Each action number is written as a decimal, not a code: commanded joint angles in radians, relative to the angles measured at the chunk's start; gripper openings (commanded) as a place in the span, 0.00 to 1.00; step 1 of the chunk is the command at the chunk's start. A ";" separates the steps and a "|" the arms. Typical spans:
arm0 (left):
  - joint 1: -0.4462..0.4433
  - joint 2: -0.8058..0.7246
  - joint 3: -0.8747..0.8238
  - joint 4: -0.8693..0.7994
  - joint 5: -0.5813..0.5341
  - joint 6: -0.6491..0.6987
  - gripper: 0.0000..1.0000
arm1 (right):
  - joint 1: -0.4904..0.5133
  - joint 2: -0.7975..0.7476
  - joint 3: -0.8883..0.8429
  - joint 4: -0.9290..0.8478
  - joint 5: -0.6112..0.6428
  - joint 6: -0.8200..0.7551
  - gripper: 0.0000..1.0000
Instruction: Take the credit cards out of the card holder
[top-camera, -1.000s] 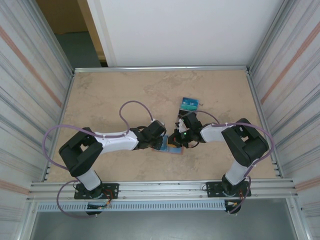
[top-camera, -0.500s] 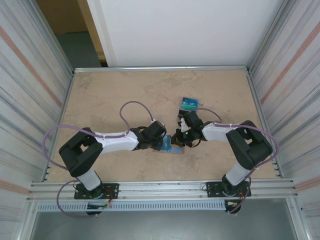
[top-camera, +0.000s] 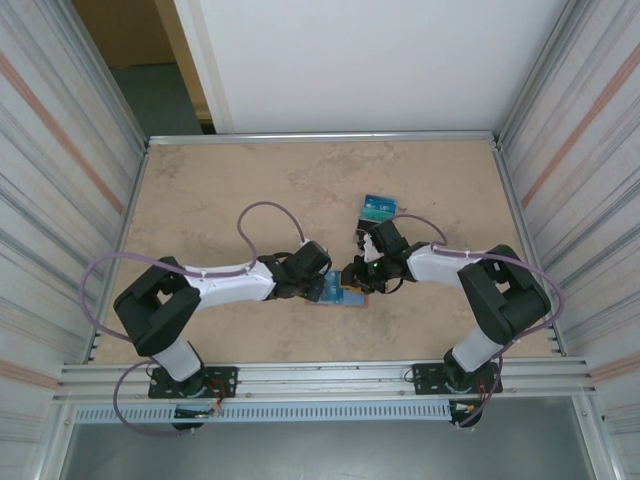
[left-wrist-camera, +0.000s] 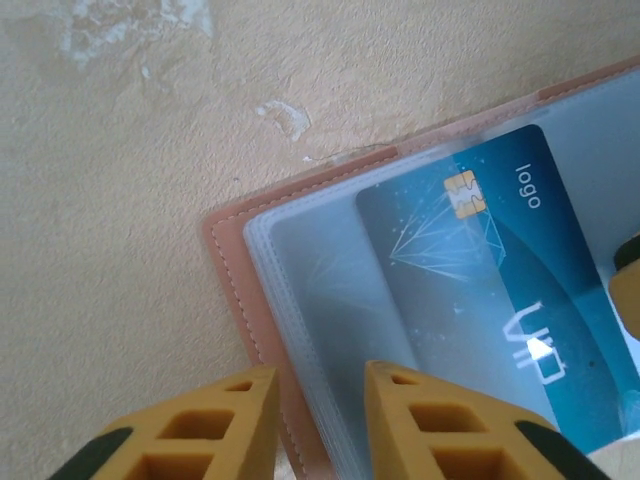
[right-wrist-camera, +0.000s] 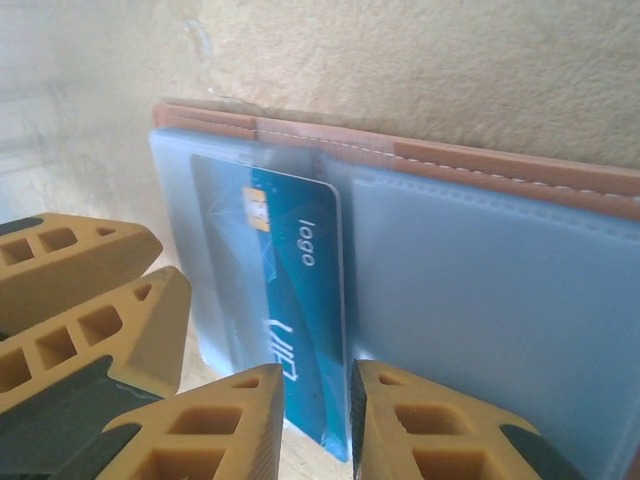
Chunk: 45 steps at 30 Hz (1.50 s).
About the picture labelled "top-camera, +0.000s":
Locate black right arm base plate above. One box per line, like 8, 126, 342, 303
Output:
410, 362, 502, 397

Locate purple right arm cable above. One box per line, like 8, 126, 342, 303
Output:
392, 213, 569, 431

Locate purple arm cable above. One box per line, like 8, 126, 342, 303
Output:
392, 213, 569, 431
81, 200, 309, 438

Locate clear acrylic card stand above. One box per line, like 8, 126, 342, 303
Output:
351, 192, 405, 247

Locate narrow aluminium frame rail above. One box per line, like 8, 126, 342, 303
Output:
146, 130, 502, 148

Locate wide aluminium frame rail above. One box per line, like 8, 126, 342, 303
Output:
57, 355, 600, 404

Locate perforated grey cable tray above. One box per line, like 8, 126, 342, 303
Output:
73, 402, 455, 425

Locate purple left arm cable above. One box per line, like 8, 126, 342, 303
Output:
81, 200, 309, 438

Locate small controller board with wires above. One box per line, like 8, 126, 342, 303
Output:
172, 398, 225, 419
448, 399, 485, 420

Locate teal card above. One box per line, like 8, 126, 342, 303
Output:
360, 199, 400, 222

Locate blue credit card with chip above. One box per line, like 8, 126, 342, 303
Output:
323, 272, 346, 301

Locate translucent ribbed side panel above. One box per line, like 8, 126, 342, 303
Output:
0, 0, 146, 436
499, 0, 640, 426

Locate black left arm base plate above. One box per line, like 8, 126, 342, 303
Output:
148, 365, 239, 401

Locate aluminium side rail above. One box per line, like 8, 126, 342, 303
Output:
88, 144, 151, 364
492, 139, 570, 357

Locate grey metal sheet shelf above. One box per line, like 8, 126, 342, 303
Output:
59, 422, 601, 480

